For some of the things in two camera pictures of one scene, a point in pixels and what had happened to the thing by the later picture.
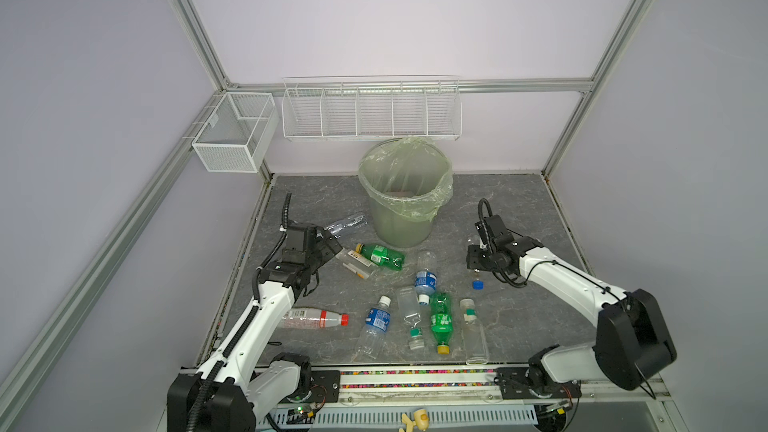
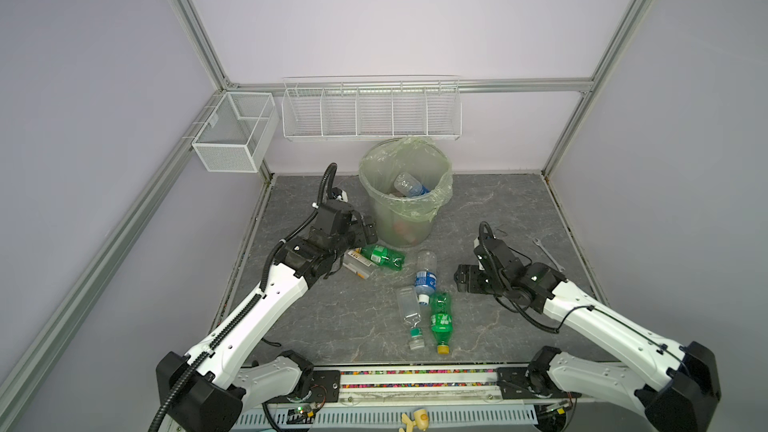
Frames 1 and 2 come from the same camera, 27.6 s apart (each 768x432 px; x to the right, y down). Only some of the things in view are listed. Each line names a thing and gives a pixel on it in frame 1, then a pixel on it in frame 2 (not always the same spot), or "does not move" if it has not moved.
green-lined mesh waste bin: [406, 183] does not move
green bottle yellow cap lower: [441, 320] does not move
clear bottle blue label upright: [426, 278] does not move
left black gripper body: [322, 252] to [355, 237]
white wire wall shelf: [371, 108] does not move
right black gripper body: [480, 258] to [477, 282]
